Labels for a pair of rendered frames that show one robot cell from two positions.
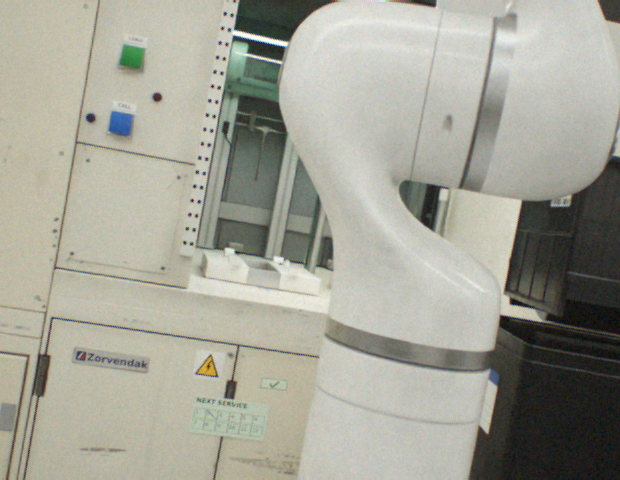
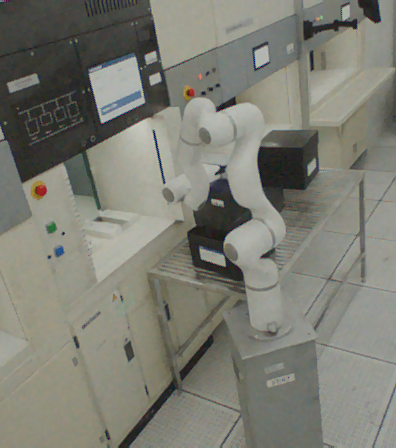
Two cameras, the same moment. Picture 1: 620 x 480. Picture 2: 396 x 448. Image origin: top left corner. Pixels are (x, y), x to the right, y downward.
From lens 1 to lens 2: 1.48 m
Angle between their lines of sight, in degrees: 47
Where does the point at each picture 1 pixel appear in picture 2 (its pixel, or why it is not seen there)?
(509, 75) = (275, 235)
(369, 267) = (264, 277)
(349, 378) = (266, 295)
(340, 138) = (256, 262)
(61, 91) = (38, 256)
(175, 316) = (100, 292)
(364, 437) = (272, 302)
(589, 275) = (236, 220)
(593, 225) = (233, 209)
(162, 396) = (107, 316)
